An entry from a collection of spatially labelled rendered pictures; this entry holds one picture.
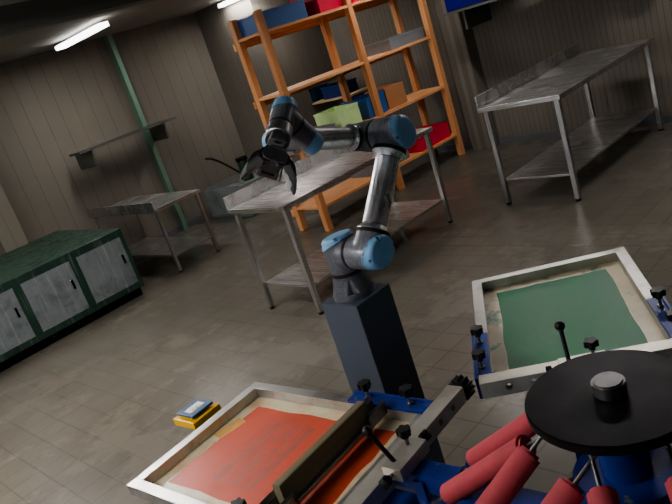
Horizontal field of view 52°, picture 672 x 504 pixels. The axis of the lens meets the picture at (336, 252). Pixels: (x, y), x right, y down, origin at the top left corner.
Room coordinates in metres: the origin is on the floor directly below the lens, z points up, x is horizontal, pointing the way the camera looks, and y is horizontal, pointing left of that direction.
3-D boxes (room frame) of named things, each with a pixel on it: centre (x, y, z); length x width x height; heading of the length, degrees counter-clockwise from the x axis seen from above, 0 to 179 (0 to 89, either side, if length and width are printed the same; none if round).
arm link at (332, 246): (2.28, -0.02, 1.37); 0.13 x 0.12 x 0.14; 39
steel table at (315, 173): (6.09, -0.24, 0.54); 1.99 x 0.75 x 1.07; 130
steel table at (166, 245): (8.78, 2.15, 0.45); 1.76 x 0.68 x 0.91; 40
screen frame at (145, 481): (1.82, 0.36, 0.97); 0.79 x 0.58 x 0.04; 45
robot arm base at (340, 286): (2.29, -0.02, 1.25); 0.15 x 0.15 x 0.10
